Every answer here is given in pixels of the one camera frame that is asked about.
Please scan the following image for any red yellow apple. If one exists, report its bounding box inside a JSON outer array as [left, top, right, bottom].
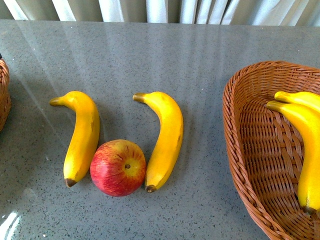
[[90, 139, 147, 197]]

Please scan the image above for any yellow banana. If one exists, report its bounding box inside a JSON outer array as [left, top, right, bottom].
[[132, 91, 184, 193], [274, 91, 320, 112], [49, 91, 100, 188], [266, 100, 320, 215]]

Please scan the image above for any right brown wicker basket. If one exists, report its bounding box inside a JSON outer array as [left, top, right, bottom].
[[222, 61, 320, 240]]

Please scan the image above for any brown wicker basket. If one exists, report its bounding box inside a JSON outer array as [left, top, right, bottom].
[[222, 61, 320, 240], [0, 57, 12, 131]]

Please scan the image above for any left brown wicker basket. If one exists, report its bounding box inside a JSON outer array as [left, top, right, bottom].
[[0, 57, 12, 131]]

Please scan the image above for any white pleated curtain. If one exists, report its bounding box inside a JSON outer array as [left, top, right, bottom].
[[0, 0, 320, 27]]

